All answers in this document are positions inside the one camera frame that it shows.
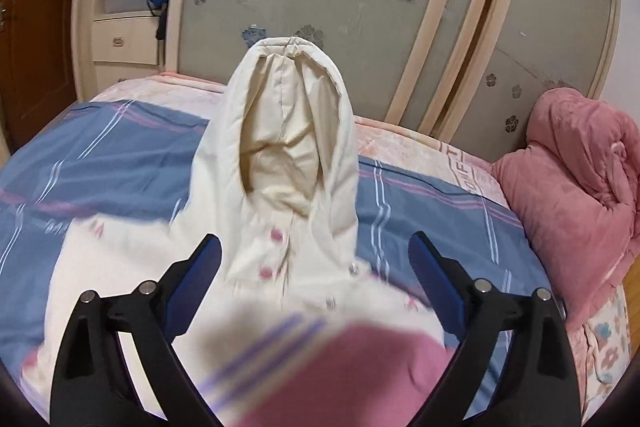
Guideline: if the brown wooden door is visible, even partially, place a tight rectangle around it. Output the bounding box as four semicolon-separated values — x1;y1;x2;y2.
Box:
0;0;96;132

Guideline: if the pink and white hooded jacket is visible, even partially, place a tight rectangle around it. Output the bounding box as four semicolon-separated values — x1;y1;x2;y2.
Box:
20;36;461;427

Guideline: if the beige wardrobe drawer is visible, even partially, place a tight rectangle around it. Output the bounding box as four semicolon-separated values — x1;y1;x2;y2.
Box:
94;64;161;92
92;19;163;65

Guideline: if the rolled pink comforter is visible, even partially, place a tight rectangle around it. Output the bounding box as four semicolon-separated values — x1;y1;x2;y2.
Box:
491;87;640;333

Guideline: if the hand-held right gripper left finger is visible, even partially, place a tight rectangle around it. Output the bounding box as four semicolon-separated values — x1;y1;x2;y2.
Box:
50;233;223;427

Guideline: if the bed with pink sheet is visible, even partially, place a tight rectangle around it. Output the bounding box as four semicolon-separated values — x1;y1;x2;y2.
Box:
0;72;631;427

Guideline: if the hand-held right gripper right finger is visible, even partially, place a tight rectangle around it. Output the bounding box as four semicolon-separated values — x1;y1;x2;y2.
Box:
407;231;583;427

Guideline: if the blue plaid quilt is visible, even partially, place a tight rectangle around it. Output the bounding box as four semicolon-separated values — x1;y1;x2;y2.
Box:
0;99;556;408

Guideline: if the beige wardrobe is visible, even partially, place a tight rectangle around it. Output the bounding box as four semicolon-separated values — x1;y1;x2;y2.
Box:
70;0;623;148

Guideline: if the floral print blanket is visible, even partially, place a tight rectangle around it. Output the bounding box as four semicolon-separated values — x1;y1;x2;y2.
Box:
565;282;631;408

